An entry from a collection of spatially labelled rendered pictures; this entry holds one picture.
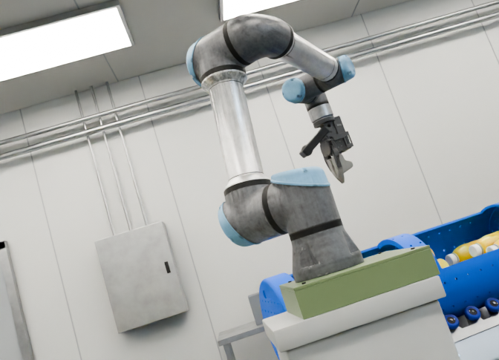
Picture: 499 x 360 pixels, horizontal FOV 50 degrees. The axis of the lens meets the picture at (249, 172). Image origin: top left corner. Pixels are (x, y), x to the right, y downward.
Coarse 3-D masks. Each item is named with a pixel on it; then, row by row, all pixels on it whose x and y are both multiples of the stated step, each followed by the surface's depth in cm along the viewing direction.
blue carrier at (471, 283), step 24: (480, 216) 181; (384, 240) 163; (408, 240) 157; (432, 240) 178; (456, 240) 182; (456, 264) 151; (480, 264) 153; (264, 288) 152; (456, 288) 150; (480, 288) 153; (264, 312) 159; (456, 312) 154
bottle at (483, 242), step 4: (496, 232) 168; (484, 236) 167; (488, 236) 166; (492, 236) 166; (496, 236) 166; (480, 240) 166; (484, 240) 165; (488, 240) 165; (492, 240) 164; (480, 244) 165; (484, 244) 164; (488, 244) 164; (480, 248) 164; (484, 248) 164; (484, 252) 165
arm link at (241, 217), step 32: (224, 32) 126; (192, 64) 131; (224, 64) 127; (224, 96) 126; (224, 128) 125; (224, 160) 125; (256, 160) 123; (224, 192) 122; (256, 192) 118; (224, 224) 120; (256, 224) 115
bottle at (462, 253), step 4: (476, 240) 175; (464, 244) 174; (468, 244) 173; (472, 244) 173; (456, 248) 174; (460, 248) 173; (464, 248) 172; (468, 248) 172; (452, 252) 173; (456, 252) 172; (460, 252) 171; (464, 252) 171; (468, 252) 171; (456, 256) 171; (460, 256) 171; (464, 256) 171; (468, 256) 171; (460, 260) 171; (464, 260) 171
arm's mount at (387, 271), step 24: (360, 264) 104; (384, 264) 98; (408, 264) 98; (432, 264) 98; (288, 288) 104; (312, 288) 96; (336, 288) 97; (360, 288) 97; (384, 288) 97; (312, 312) 96
